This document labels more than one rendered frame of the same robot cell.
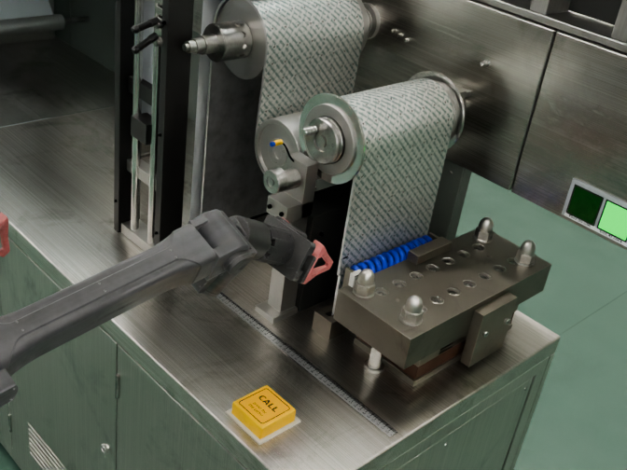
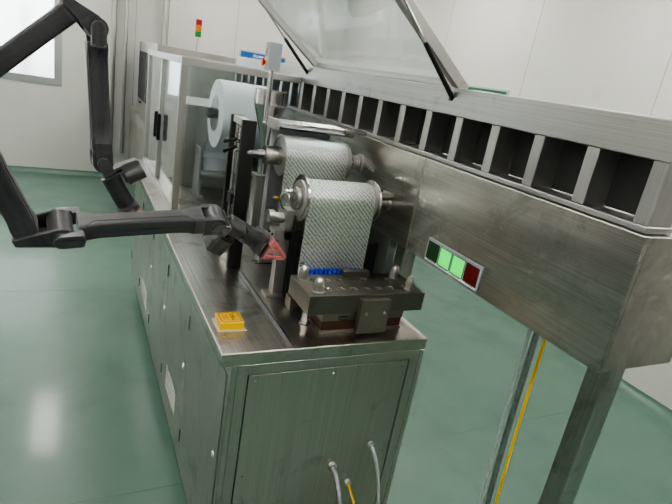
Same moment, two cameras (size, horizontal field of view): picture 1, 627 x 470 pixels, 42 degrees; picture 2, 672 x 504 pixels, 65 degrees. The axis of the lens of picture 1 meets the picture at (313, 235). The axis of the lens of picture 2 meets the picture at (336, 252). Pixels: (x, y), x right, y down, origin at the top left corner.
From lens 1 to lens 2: 0.73 m
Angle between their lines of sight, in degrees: 21
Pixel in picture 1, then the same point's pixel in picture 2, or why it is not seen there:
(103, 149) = not seen: hidden behind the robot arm
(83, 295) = (131, 215)
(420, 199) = (354, 244)
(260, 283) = not seen: hidden behind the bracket
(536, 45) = (418, 166)
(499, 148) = (403, 224)
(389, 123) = (330, 193)
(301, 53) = (307, 165)
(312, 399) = (260, 325)
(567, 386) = (519, 448)
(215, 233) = (210, 212)
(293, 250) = (259, 240)
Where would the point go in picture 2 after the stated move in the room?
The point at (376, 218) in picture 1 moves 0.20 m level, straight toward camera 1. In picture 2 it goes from (323, 246) to (290, 260)
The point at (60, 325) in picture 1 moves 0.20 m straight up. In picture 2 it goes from (114, 222) to (117, 142)
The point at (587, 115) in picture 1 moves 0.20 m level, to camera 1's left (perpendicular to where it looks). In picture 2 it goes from (436, 201) to (373, 186)
